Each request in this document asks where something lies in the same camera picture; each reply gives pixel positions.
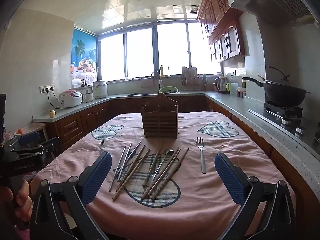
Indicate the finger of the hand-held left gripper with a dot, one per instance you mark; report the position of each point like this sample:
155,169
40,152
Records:
50,146

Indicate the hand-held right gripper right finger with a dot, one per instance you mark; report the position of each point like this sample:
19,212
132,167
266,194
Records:
230,177

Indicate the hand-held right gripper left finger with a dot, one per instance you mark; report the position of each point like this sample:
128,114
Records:
98,172

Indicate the metal chopstick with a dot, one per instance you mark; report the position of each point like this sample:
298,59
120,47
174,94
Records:
130,160
117,168
124,160
132,163

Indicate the steel fork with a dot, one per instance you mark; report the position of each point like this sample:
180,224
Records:
101,145
202,155

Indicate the light wooden chopstick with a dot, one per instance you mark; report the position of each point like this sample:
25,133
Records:
133,171
128,173

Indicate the dark wooden chopstick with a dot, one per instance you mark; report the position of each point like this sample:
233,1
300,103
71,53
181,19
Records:
153,165

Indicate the brown wooden chopstick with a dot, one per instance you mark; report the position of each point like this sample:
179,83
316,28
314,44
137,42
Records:
164,172
170,173
160,174

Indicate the steel spoon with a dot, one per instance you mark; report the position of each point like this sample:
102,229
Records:
169,151

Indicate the wooden utensil holder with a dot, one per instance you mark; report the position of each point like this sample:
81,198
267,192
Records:
160,122

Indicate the person's left hand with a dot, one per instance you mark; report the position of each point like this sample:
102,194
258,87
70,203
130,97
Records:
23,197

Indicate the pale plastic stool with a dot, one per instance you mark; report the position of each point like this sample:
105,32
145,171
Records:
35,127

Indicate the yellow fruit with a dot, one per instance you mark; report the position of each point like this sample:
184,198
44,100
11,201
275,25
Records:
52,113

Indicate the pink heart-print tablecloth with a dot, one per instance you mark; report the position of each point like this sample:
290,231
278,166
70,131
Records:
200,192

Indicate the white and pink rice cooker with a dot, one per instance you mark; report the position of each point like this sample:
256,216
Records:
71,99

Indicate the small white pot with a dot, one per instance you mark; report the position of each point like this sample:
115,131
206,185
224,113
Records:
88,97

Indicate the large white cooker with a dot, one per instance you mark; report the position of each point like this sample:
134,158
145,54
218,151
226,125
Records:
100,90

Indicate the spice jars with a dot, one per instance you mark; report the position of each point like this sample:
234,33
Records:
241,93

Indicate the gas stove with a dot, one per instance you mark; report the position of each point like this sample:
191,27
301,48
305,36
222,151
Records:
285,112

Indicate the green mug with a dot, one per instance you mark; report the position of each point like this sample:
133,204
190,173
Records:
228,87

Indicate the electric kettle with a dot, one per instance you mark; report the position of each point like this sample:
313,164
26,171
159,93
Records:
221,85

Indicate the black wok with lid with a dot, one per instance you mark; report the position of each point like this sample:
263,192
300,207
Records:
285,96

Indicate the pale dish cloth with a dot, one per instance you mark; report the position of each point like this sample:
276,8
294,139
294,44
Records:
147,83

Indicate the green wash basin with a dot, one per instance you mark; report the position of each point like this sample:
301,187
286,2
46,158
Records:
168,89

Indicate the dish rack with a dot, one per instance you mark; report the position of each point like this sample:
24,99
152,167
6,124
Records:
190,77

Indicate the steel kitchen faucet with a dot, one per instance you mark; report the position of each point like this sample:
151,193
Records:
160,83

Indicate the yellow bottle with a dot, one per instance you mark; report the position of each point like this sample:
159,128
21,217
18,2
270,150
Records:
162,72

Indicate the kitchen window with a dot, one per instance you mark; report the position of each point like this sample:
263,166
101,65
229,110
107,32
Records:
140,52

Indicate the wooden upper cabinets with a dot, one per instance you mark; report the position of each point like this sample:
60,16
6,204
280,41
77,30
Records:
217,5

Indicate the range hood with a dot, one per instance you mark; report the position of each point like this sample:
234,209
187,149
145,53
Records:
275,2

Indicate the wall power outlet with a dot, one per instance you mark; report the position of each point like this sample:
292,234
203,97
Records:
47,88

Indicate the tropical fruit wall poster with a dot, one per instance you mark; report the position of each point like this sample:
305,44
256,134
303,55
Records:
83,52

